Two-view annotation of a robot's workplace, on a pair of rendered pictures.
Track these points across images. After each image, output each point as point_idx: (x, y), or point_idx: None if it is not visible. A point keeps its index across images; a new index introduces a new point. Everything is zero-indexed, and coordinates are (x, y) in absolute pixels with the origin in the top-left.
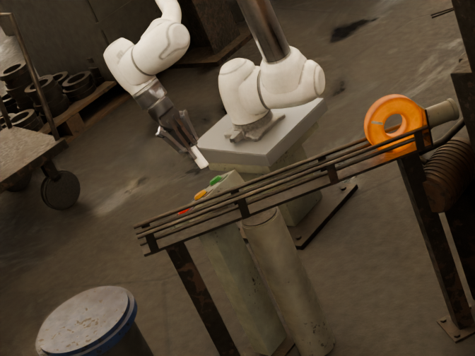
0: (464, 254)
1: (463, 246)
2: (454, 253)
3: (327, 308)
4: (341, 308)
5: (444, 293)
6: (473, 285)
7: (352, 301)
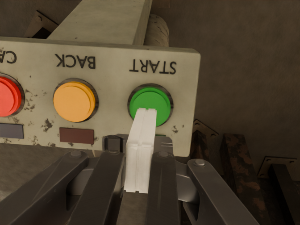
0: (230, 172)
1: (231, 181)
2: (289, 103)
3: (206, 12)
4: (208, 29)
5: (195, 155)
6: (225, 147)
7: (219, 36)
